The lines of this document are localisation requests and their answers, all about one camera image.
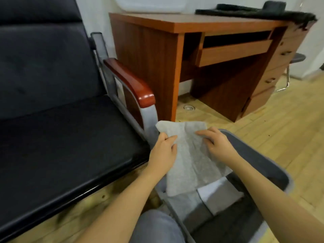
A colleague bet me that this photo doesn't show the chrome chair leg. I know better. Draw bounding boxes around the chrome chair leg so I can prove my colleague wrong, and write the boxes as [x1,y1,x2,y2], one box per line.
[275,63,293,93]

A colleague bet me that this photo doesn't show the black board green print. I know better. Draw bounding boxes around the black board green print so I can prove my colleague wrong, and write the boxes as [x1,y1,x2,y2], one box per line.
[195,3,319,29]

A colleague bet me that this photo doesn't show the person's right hand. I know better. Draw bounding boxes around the person's right hand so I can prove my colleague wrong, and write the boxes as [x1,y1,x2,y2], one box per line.
[196,126,241,167]

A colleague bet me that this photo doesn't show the white t-shirt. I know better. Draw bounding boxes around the white t-shirt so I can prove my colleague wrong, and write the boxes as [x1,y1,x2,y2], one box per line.
[196,177,245,217]

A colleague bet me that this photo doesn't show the black leather bench seat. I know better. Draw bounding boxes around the black leather bench seat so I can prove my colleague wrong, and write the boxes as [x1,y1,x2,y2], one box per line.
[0,0,152,242]

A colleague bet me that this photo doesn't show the black office chair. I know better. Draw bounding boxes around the black office chair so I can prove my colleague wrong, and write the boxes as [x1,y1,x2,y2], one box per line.
[262,0,307,65]

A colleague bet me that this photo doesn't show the grey plastic storage bin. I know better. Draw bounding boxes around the grey plastic storage bin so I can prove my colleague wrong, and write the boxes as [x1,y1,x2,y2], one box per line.
[152,129,294,243]

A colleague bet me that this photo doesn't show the brown wooden desk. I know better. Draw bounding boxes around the brown wooden desk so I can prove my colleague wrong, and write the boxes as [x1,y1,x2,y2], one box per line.
[109,12,317,124]

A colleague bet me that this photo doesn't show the white plastic tray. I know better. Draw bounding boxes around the white plastic tray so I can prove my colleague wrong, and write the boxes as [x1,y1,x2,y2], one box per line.
[112,0,189,15]

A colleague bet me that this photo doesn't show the person's right forearm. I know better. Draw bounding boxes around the person's right forearm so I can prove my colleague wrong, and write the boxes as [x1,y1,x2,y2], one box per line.
[228,158,324,243]

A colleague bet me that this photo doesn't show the person's blue jeans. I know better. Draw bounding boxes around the person's blue jeans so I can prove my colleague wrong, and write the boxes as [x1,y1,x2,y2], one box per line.
[129,209,187,243]

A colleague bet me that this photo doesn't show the person's left forearm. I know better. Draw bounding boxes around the person's left forearm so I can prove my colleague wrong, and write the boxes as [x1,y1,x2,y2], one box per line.
[76,170,162,243]

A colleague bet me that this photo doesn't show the person's left hand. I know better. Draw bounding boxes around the person's left hand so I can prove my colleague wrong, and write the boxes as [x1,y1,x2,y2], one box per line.
[147,132,179,181]

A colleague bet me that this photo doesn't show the grey t-shirt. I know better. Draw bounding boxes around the grey t-shirt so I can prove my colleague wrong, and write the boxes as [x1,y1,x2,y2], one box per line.
[155,120,234,197]

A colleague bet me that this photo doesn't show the brown wooden bench armrest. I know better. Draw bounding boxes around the brown wooden bench armrest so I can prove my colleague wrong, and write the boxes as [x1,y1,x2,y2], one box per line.
[103,58,157,109]

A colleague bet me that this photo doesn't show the brown wooden cabinet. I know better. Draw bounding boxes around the brown wooden cabinet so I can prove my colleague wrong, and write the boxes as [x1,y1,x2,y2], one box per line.
[241,23,311,118]

